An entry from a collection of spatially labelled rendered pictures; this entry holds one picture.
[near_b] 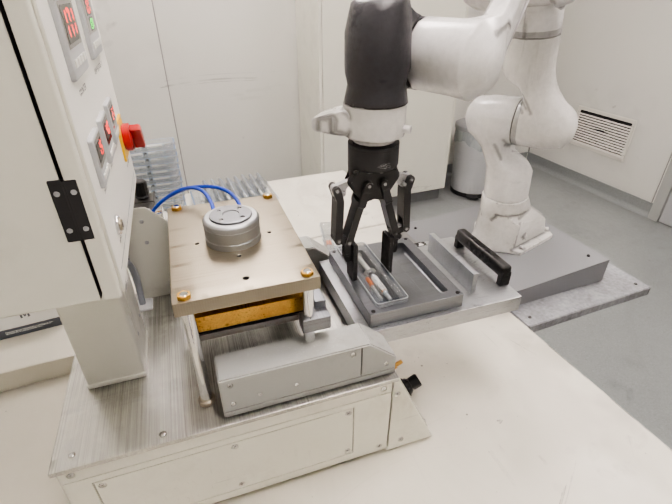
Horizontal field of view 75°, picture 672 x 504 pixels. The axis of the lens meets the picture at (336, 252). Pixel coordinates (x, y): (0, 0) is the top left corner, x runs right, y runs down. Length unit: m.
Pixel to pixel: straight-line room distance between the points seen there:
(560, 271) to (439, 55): 0.75
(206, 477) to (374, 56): 0.61
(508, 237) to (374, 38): 0.79
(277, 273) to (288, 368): 0.13
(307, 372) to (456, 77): 0.43
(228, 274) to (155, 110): 2.52
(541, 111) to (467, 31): 0.52
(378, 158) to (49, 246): 0.40
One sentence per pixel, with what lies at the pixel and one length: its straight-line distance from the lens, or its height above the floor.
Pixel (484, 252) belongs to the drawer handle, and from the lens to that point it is 0.84.
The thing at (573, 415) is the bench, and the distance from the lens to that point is 0.96.
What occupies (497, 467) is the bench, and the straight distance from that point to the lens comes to 0.84.
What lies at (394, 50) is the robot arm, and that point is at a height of 1.36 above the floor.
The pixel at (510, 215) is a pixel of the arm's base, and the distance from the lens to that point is 1.23.
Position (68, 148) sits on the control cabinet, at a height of 1.31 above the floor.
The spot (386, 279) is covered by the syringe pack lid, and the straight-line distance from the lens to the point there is 0.74.
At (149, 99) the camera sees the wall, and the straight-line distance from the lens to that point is 3.04.
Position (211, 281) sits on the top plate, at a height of 1.11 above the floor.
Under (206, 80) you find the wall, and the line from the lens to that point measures 3.04.
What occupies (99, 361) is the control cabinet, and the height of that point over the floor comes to 0.98.
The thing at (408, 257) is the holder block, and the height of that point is 0.98.
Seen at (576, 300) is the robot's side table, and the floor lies 0.75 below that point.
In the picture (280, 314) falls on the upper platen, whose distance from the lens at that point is 0.62.
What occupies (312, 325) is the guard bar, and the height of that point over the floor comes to 1.03.
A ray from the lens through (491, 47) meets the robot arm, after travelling 0.63.
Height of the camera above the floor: 1.43
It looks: 31 degrees down
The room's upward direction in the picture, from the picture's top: straight up
